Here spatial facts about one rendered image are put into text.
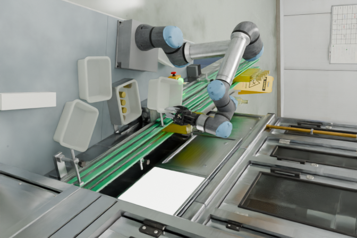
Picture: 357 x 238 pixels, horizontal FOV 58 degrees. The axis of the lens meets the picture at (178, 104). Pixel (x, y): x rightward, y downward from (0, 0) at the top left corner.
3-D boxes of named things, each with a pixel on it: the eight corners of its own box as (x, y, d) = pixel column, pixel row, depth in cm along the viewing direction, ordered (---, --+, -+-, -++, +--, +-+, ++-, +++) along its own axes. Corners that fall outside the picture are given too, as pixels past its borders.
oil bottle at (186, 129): (160, 130, 200) (190, 135, 189) (159, 122, 198) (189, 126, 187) (165, 127, 204) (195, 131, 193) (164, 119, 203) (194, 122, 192)
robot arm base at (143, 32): (134, 22, 175) (149, 22, 170) (151, 25, 188) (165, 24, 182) (134, 50, 177) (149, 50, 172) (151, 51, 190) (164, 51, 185)
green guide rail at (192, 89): (153, 110, 191) (164, 111, 187) (153, 108, 191) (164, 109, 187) (252, 51, 330) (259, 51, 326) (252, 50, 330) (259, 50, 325)
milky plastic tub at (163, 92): (144, 75, 156) (159, 75, 152) (169, 80, 175) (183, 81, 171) (142, 111, 156) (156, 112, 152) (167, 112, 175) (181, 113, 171)
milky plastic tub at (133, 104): (111, 124, 180) (123, 126, 176) (104, 86, 173) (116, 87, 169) (131, 113, 194) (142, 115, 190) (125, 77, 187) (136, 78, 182)
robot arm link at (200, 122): (212, 115, 151) (209, 132, 152) (204, 113, 153) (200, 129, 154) (205, 116, 144) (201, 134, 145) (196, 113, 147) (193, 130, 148)
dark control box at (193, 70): (187, 76, 248) (196, 76, 244) (186, 66, 246) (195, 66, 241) (192, 73, 255) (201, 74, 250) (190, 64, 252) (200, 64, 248)
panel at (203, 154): (101, 215, 146) (162, 237, 129) (99, 210, 145) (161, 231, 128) (194, 135, 218) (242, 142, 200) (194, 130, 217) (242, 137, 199)
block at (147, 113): (141, 121, 194) (151, 123, 190) (139, 107, 190) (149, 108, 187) (145, 119, 196) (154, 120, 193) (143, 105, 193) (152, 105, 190)
